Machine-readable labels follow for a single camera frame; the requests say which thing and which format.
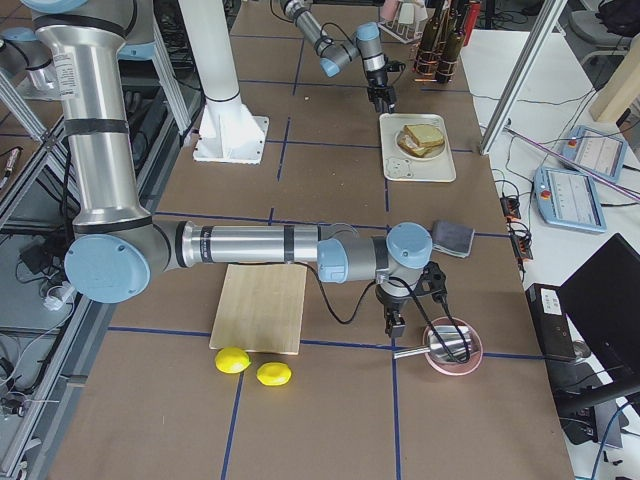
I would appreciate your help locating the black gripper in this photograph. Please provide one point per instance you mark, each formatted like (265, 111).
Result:
(376, 79)
(392, 302)

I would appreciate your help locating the bread slice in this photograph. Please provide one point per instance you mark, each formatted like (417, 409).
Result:
(411, 148)
(424, 135)

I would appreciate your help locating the white round plate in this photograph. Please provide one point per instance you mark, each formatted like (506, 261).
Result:
(437, 150)

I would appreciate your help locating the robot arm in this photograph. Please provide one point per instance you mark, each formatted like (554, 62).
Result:
(340, 40)
(118, 247)

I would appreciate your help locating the cream bear serving tray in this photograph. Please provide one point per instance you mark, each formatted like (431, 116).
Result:
(399, 166)

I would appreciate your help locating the pink bowl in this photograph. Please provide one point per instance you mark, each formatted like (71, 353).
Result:
(457, 369)

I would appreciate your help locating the grey folded cloth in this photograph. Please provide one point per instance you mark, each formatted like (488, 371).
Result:
(452, 239)

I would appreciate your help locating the dark green wine bottle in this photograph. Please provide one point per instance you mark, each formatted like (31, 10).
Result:
(453, 42)

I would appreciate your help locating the red cylinder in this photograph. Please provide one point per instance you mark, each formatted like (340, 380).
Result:
(471, 17)

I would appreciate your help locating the wooden cutting board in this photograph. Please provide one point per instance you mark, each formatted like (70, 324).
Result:
(260, 309)

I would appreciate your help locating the black computer box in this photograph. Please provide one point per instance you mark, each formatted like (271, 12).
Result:
(551, 326)

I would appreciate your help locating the yellow lemon left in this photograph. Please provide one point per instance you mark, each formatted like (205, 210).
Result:
(232, 360)

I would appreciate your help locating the blue teach pendant near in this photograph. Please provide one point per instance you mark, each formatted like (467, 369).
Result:
(568, 199)

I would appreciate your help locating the blue teach pendant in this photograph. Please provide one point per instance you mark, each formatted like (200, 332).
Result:
(597, 151)
(568, 199)

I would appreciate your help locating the black monitor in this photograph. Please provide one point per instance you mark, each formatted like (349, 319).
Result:
(601, 298)

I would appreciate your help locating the blue teach pendant far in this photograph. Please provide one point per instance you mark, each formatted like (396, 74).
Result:
(597, 151)

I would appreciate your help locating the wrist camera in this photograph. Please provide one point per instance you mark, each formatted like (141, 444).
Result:
(432, 282)

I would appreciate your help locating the copper wire bottle rack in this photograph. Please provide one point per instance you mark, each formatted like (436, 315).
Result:
(431, 66)

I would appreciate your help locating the white wire cup rack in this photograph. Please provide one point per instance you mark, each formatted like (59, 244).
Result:
(404, 20)

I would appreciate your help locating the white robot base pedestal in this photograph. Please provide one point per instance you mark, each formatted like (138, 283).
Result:
(228, 132)

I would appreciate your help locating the aluminium frame post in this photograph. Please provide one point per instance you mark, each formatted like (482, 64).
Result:
(543, 26)

